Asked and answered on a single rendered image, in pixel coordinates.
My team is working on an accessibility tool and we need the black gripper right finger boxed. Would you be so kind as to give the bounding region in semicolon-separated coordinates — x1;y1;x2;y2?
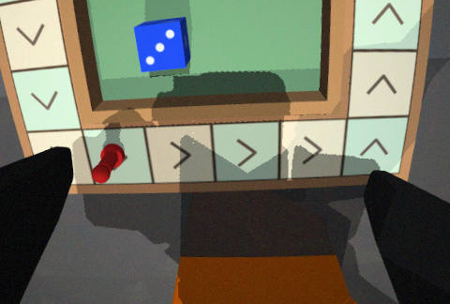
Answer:
364;170;450;304

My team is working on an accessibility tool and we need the red pawn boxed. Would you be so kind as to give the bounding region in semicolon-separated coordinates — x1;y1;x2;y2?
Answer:
91;144;125;183

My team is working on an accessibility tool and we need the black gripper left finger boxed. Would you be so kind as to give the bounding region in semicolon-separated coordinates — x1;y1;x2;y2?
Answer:
0;146;74;304

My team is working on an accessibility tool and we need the blue die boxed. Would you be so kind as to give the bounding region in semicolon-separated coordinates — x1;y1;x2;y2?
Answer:
134;18;191;72

